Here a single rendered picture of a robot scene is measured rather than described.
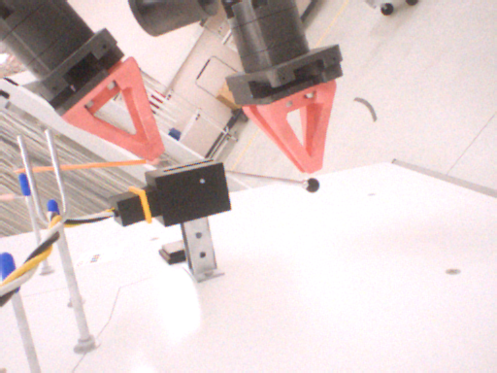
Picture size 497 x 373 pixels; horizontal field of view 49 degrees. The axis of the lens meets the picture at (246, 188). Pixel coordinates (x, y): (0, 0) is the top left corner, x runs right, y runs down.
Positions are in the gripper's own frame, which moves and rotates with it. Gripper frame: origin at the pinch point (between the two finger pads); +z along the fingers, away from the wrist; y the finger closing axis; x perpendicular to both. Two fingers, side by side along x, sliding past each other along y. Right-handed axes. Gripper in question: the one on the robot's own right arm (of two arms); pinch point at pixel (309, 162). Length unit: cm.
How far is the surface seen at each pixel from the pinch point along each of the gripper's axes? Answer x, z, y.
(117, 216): -17.0, -2.7, 1.3
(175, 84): 191, 29, -786
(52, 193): -22, 4, -69
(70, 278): -21.6, -1.8, 7.7
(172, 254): -13.6, 3.8, -4.3
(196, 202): -11.2, -1.4, 2.1
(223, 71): 264, 34, -760
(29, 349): -24.6, -0.8, 12.9
